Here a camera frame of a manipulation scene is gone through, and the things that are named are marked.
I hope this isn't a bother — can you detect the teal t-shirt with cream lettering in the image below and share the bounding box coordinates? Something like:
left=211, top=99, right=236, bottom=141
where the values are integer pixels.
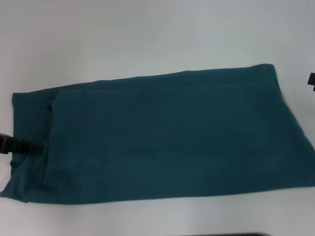
left=0, top=63, right=315, bottom=204

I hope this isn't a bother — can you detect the dark flat edge object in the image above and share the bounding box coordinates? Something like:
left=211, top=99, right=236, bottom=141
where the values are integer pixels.
left=216, top=232, right=269, bottom=236

